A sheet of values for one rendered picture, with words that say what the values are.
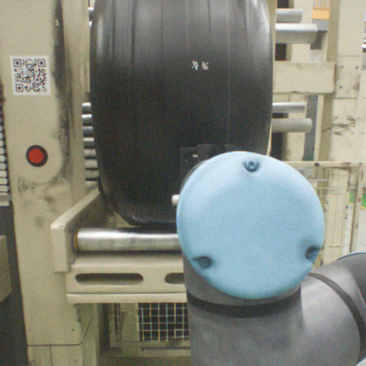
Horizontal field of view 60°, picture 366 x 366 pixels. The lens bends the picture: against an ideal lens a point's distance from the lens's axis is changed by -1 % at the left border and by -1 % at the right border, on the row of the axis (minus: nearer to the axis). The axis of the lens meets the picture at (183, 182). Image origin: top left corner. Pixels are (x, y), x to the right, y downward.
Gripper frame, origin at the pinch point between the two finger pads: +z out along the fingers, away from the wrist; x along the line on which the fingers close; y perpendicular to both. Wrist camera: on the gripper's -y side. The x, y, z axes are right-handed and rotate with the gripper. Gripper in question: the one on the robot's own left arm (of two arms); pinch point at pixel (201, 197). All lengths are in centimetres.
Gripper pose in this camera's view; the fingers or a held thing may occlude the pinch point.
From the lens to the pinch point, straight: 50.9
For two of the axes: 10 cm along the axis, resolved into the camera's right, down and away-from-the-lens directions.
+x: -10.0, 0.0, -0.2
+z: -0.2, -0.6, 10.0
